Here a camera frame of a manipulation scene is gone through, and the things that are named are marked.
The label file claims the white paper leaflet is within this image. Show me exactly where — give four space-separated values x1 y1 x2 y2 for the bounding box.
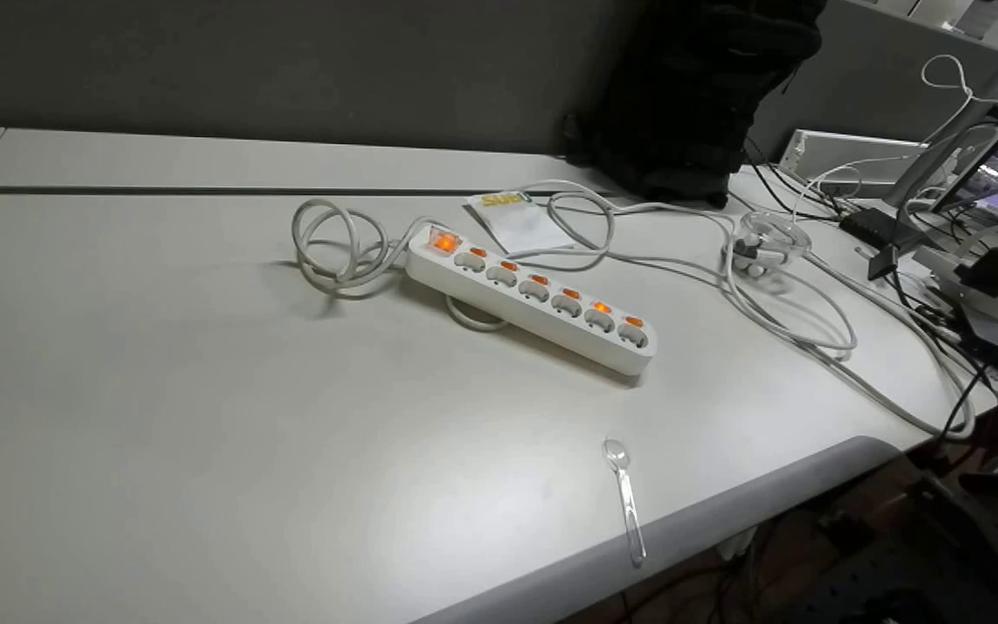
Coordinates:
464 191 572 256

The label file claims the grey metal desk rail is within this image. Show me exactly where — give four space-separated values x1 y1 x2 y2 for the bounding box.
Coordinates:
0 128 581 194

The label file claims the black cable at table edge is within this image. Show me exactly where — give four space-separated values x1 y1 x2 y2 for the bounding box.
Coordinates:
751 160 998 445

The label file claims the white power strip cable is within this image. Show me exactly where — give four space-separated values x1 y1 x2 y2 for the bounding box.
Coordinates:
288 184 981 445

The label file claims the silver laptop computer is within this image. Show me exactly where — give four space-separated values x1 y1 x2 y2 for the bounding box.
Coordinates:
776 54 998 209

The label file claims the clear plastic wrapper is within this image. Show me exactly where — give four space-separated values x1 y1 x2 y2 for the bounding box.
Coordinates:
731 212 812 292

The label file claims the black fabric bag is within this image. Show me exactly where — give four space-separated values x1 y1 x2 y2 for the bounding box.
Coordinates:
564 0 828 209

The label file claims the clear plastic spoon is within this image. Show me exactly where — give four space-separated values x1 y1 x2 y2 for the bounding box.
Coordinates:
603 442 647 570

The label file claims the white six-socket power strip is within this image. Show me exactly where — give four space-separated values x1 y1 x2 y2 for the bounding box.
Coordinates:
406 226 659 380

